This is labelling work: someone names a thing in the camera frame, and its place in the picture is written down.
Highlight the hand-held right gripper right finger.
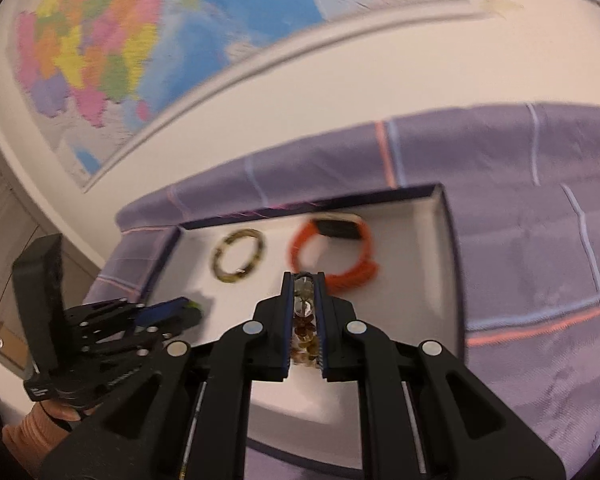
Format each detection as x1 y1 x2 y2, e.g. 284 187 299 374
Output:
316 271 566 480

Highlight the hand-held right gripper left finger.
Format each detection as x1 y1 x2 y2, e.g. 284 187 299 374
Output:
40 271 296 480

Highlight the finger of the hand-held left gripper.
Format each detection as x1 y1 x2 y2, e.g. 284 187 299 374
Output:
77 305 204 398
65 297 191 342

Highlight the mixed stone chip bracelet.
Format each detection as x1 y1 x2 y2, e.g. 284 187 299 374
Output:
291 272 321 367

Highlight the white shallow box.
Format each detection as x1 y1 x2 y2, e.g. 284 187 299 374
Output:
142 183 468 461

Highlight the person's left hand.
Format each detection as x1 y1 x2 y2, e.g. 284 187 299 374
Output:
40 401 98 424

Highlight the brown translucent bangle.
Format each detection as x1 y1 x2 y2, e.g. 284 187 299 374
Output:
210 228 267 285

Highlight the wooden cabinet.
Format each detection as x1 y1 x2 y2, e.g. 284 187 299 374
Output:
0 120 106 376

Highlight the orange smartwatch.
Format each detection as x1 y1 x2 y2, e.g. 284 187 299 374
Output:
287 213 381 293

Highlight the purple plaid blanket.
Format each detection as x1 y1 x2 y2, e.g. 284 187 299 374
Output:
87 102 600 480

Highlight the colourful wall map poster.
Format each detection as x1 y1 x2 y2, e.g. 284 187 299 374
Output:
12 0 481 193

